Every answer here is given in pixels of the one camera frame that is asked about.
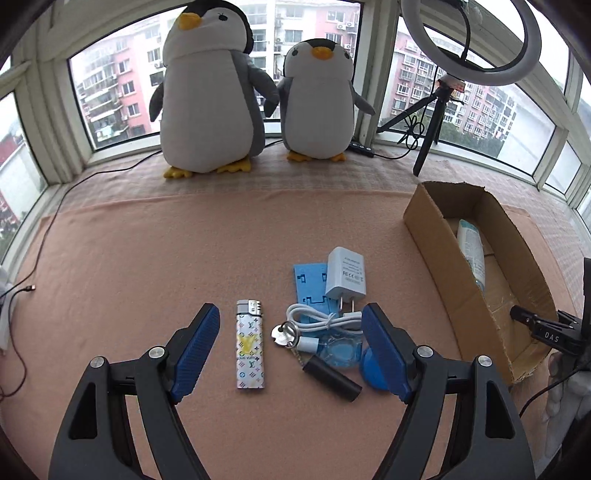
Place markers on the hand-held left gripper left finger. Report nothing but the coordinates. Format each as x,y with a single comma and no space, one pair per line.
196,350

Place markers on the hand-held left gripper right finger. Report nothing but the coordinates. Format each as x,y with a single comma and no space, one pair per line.
383,350

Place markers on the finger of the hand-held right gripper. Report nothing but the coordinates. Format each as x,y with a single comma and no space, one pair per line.
524,316

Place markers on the blue round lid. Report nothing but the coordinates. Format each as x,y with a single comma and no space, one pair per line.
371,369

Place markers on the clear blue bottle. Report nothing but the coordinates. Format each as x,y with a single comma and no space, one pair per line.
339,353

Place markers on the white patterned lighter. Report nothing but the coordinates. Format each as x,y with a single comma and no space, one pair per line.
250,350

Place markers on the cardboard box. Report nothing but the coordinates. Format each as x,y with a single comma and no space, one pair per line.
461,286

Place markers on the blue plastic phone stand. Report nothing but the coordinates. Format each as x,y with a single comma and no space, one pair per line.
307,281

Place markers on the person's right hand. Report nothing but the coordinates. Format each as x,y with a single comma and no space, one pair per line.
563,383

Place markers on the white squeeze tube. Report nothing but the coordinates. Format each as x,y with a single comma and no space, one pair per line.
471,249

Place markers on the checked pink cloth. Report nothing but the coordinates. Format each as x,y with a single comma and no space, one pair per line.
323,177

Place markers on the black tripod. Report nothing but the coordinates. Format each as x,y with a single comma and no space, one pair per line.
434,115

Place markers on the large penguin plush toy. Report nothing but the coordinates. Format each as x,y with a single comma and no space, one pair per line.
207,101

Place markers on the small penguin plush toy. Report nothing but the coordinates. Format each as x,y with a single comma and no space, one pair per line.
318,101

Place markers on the white wall charger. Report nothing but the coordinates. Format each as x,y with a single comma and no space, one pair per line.
344,277

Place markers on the white window frame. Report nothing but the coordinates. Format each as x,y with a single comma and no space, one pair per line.
383,69

